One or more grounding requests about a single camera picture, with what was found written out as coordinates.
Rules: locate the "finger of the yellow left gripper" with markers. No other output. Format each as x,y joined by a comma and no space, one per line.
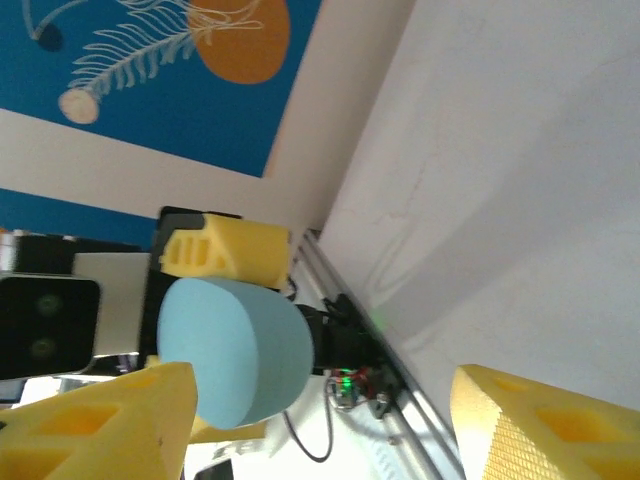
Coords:
230,435
240,250

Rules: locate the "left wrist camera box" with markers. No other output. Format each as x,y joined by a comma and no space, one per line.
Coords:
45,325

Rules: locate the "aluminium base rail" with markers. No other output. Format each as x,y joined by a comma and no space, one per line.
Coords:
415,425

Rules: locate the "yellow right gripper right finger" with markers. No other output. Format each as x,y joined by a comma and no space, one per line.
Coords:
550,440

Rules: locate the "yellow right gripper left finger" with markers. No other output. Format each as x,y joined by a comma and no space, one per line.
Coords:
85,435

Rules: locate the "light blue earbud charging case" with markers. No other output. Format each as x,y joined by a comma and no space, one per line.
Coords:
250,350

